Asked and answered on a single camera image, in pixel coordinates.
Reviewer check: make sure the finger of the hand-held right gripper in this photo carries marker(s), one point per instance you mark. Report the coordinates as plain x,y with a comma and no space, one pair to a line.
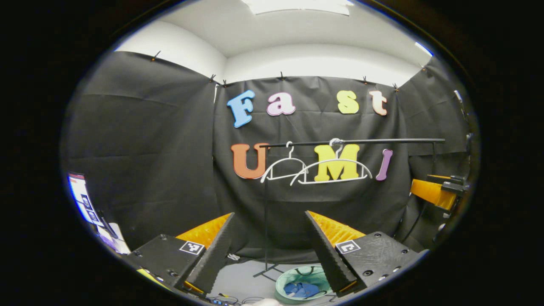
431,191

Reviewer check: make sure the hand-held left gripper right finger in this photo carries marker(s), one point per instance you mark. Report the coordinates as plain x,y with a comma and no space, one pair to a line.
329,255

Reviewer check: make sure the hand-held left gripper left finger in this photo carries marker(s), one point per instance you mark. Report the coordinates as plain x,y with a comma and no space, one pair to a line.
212,255

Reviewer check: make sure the blue jacket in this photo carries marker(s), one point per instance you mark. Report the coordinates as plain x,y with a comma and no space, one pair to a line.
304,290

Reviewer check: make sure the green laundry hamper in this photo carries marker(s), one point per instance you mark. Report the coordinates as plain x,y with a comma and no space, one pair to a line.
282,276

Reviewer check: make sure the black clothes rack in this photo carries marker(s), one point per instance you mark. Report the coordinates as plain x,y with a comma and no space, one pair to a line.
382,140

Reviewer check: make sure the white clothes hanger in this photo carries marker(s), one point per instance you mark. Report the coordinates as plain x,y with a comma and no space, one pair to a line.
284,160
335,160

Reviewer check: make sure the black backdrop cloth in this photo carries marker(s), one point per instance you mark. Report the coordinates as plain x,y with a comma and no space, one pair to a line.
148,148

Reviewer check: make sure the computer monitor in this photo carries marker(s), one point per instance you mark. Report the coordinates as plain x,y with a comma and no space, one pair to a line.
80,195

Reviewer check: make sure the large ceiling light panel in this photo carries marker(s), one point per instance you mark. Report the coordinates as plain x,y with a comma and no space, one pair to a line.
297,6

